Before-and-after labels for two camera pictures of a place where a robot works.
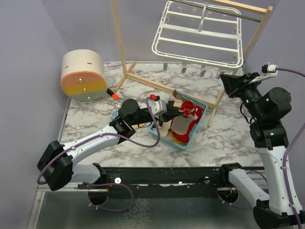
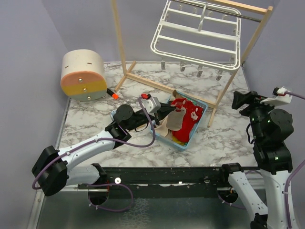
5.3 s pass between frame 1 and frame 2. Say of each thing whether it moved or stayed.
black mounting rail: stayed
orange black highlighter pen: stayed
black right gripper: moved
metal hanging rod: stayed
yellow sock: stayed
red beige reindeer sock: moved
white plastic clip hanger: stayed
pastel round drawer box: stayed
